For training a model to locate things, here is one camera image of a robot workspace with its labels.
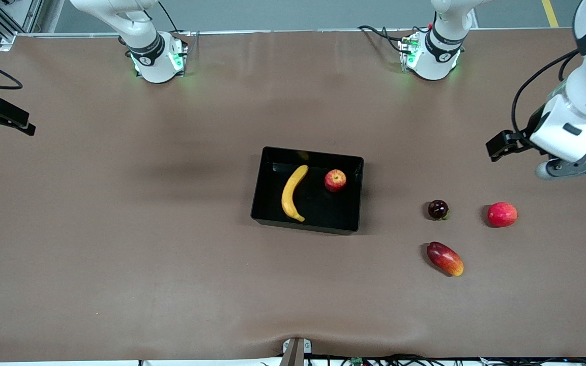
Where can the black plastic box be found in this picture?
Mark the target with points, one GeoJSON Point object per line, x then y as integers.
{"type": "Point", "coordinates": [313, 213]}

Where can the yellow banana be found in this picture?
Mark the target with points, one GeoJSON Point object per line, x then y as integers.
{"type": "Point", "coordinates": [293, 190]}

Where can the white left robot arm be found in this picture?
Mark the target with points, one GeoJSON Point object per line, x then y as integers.
{"type": "Point", "coordinates": [440, 51]}

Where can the small green circuit board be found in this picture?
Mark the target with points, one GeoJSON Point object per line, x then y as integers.
{"type": "Point", "coordinates": [356, 361]}

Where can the red yellow mango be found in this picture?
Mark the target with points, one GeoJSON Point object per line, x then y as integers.
{"type": "Point", "coordinates": [444, 258]}

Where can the small red yellow apple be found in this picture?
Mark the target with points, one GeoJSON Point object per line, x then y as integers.
{"type": "Point", "coordinates": [334, 180]}

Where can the brown table cover mat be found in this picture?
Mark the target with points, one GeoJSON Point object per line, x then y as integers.
{"type": "Point", "coordinates": [171, 279]}

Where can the dark purple mangosteen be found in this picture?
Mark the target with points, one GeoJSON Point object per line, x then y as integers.
{"type": "Point", "coordinates": [438, 209]}

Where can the aluminium frame profile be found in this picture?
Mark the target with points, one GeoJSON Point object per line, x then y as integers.
{"type": "Point", "coordinates": [32, 15]}

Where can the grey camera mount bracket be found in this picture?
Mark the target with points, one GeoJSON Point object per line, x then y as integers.
{"type": "Point", "coordinates": [295, 353]}

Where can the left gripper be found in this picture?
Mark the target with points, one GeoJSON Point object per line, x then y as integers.
{"type": "Point", "coordinates": [530, 130]}

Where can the round red peach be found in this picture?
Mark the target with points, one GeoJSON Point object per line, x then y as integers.
{"type": "Point", "coordinates": [502, 214]}

